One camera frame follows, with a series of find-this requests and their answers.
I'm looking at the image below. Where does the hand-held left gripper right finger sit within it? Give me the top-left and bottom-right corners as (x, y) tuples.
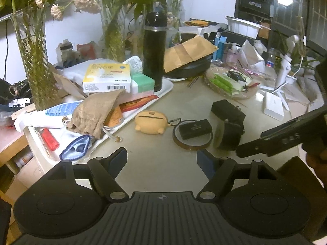
(196, 149), (280, 201)

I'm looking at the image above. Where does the white power bank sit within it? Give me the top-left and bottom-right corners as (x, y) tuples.
(263, 91), (284, 121)

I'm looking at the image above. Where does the white takeaway bowl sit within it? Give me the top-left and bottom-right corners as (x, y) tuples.
(225, 16), (263, 39)

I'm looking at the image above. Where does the brown paper envelope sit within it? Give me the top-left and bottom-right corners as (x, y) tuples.
(163, 36), (219, 73)

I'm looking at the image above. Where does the burlap drawstring pouch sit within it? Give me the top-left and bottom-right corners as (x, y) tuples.
(66, 89), (125, 139)

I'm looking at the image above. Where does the clear white wrapper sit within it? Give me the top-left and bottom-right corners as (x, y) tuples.
(123, 56), (143, 74)

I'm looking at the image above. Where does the black power adapter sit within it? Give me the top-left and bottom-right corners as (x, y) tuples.
(211, 99), (246, 127)

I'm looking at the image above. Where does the clear glass plate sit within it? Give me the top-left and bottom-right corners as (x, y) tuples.
(204, 66), (261, 99)

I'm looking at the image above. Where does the green tissue pack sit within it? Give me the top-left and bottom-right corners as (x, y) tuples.
(130, 72), (155, 94)

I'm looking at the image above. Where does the white round plate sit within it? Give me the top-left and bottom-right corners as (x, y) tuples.
(163, 75), (189, 82)

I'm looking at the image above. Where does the black zip case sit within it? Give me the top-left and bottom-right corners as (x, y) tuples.
(163, 55), (212, 79)

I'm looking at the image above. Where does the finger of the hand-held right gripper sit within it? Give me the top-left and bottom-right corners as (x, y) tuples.
(236, 138), (270, 159)

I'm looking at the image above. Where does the person's right hand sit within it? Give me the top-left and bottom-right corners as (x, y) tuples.
(306, 153), (327, 184)

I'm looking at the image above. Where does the small black box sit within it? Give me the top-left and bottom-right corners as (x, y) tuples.
(178, 119), (213, 140)

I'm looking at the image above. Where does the wooden side table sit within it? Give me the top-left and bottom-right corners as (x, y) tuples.
(0, 128), (34, 179)

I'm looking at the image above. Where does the green wipes packet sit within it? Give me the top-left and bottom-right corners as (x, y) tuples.
(213, 73), (242, 95)

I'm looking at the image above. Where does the red flat packet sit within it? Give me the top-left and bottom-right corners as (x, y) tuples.
(120, 95), (159, 113)

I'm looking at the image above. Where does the round glass vase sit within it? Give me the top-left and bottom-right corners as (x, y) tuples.
(166, 2), (185, 46)

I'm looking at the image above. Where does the amber tape roll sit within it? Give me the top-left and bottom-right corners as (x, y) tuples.
(172, 119), (214, 151)

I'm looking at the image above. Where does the white blue printed packet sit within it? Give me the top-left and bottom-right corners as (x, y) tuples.
(14, 99), (85, 133)

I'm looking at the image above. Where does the pink soap bottle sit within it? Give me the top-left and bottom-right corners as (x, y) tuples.
(226, 43), (239, 63)

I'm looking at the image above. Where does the yellow animal-shaped case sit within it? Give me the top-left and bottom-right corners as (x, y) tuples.
(134, 110), (182, 134)

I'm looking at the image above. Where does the black round device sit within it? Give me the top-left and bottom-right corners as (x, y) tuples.
(0, 78), (32, 105)

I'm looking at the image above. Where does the yellow medicine box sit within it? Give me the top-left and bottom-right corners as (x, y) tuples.
(82, 63), (132, 94)

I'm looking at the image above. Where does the small clear bottle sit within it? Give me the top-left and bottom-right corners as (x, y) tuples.
(58, 39), (77, 65)

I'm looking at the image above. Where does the white tripod gimbal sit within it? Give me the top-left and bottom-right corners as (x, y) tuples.
(261, 34), (307, 111)

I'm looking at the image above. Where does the white tray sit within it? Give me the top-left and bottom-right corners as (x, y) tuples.
(24, 78), (174, 169)

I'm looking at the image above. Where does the black printed carton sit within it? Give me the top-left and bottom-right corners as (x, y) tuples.
(227, 70), (247, 85)

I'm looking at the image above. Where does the black rounded block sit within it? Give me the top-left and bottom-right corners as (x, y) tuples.
(213, 119), (244, 151)

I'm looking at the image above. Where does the black thermos bottle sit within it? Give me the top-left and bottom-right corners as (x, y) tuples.
(142, 12), (168, 92)

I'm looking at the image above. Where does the pale flower bunch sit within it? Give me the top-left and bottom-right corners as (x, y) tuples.
(34, 0), (103, 21)

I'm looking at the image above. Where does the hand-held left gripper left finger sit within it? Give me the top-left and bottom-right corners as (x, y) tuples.
(47, 147), (129, 204)

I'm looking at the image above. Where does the white crumpled bag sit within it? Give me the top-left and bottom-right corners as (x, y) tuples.
(239, 39), (266, 69)

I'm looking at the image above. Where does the tall ribbed glass vase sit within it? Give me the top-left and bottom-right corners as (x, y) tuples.
(10, 6), (62, 111)

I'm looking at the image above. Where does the red plastic lighter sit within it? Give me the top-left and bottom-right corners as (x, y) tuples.
(39, 128), (60, 151)

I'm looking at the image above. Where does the blue face mask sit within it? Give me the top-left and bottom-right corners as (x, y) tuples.
(59, 135), (92, 162)

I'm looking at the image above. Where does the blue tall carton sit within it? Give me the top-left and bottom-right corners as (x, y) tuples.
(215, 36), (228, 60)

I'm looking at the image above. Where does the orange sachet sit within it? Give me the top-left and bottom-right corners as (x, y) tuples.
(103, 105), (124, 128)

